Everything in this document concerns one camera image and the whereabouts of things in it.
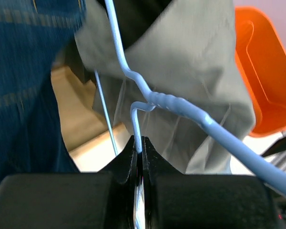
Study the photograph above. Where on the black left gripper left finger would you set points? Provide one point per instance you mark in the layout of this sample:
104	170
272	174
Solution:
101	200

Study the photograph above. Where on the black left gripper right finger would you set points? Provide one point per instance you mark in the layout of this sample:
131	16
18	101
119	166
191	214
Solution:
174	200

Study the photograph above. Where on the light blue skirt hanger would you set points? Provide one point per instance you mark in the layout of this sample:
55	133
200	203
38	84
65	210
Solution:
244	162

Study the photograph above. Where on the grey pleated skirt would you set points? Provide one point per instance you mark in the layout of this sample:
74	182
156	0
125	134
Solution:
185	48

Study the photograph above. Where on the wooden clothes rack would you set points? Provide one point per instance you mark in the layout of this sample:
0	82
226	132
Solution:
84	131

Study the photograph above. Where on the orange plastic basket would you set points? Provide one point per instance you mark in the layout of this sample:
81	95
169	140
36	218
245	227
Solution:
261	60

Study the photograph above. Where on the dark blue denim garment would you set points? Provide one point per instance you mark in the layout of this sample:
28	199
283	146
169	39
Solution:
32	32

